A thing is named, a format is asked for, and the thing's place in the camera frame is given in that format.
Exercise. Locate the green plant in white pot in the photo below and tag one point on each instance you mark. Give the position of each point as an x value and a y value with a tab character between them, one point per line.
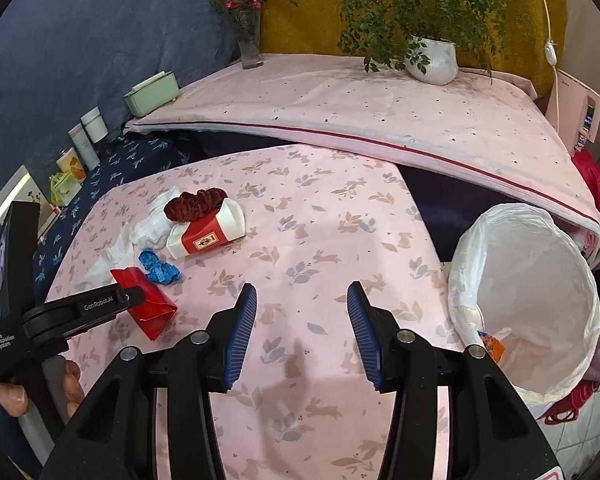
432	62

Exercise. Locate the crushed red paper cup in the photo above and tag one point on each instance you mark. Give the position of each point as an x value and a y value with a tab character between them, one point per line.
205	235

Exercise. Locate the red cloth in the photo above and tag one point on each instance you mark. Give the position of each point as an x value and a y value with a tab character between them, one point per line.
592	180

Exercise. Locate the bin with white bag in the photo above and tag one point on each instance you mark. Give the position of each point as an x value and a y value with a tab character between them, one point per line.
530	270

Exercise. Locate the red paper box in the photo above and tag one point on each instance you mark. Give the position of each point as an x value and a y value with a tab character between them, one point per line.
152	312

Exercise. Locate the navy floral cloth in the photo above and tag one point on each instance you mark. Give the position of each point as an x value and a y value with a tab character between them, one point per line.
130	155

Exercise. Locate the blue curtain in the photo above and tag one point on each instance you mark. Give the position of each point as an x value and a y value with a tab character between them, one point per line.
80	35

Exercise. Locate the white gift box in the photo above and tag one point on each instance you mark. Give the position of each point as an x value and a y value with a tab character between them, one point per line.
22	185

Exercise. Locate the pink appliance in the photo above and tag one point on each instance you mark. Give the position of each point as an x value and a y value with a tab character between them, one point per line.
567	105

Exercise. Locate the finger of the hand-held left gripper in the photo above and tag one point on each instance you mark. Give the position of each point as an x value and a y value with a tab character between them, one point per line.
100	305

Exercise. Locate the blue crumpled wrapper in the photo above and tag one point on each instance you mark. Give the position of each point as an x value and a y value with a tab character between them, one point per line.
157	267

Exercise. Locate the yellow cloth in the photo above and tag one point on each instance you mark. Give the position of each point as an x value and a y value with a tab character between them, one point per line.
290	25

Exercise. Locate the tall white canister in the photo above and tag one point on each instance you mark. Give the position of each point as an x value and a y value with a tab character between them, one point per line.
85	147

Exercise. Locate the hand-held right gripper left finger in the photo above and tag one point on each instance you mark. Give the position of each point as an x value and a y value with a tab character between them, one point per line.
240	340

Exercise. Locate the green tissue packet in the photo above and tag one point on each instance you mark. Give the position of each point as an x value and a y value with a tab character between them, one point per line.
62	187

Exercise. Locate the dark red scrunchie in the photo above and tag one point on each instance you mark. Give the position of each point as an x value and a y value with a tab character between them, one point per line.
190	205

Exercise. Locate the white crumpled cloth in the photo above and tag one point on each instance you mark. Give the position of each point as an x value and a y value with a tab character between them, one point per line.
152	225

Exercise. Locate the short white canister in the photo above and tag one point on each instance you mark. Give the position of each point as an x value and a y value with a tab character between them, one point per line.
95	127

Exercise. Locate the pink floral tablecloth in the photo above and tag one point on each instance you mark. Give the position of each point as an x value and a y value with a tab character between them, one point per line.
305	220

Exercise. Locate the can with orange print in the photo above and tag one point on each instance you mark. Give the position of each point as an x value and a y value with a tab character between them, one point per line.
70	165

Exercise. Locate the pink dotted bedsheet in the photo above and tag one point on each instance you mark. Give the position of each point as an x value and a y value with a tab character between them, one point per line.
355	100

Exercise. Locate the orange snack wrapper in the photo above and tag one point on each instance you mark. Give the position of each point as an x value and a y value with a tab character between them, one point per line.
492	347

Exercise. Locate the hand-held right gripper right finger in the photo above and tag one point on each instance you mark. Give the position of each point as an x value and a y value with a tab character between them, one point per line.
362	340

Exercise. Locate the person's left hand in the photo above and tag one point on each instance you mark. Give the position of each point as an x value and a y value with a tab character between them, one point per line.
73	387

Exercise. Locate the pale green box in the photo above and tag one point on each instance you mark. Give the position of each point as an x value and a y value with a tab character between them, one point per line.
152	95

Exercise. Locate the glass vase with pink flowers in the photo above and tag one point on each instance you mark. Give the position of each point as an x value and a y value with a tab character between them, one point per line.
250	52

